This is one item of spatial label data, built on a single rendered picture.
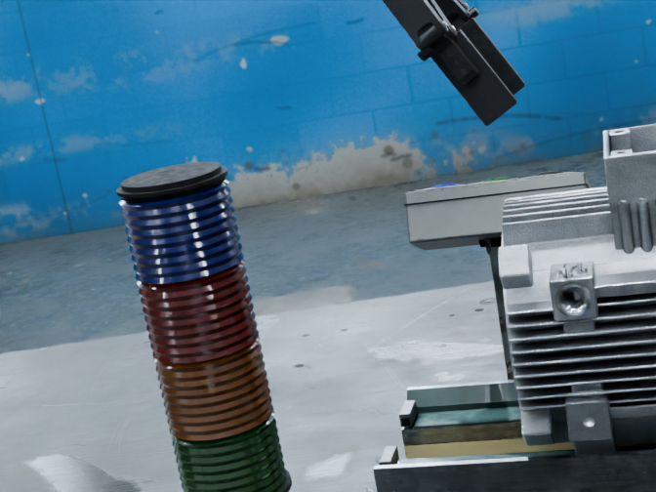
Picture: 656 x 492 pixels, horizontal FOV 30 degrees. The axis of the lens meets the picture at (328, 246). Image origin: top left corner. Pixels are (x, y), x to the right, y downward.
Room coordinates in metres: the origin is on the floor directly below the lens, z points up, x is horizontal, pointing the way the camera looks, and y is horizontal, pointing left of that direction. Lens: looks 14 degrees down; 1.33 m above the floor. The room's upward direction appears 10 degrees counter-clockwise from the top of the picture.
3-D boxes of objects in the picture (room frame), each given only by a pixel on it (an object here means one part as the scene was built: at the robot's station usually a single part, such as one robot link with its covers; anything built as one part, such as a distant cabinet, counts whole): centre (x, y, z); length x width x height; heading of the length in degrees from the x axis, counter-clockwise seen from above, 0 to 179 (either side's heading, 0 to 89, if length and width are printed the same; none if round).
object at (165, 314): (0.65, 0.08, 1.14); 0.06 x 0.06 x 0.04
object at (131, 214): (0.65, 0.08, 1.19); 0.06 x 0.06 x 0.04
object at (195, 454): (0.65, 0.08, 1.05); 0.06 x 0.06 x 0.04
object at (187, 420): (0.65, 0.08, 1.10); 0.06 x 0.06 x 0.04
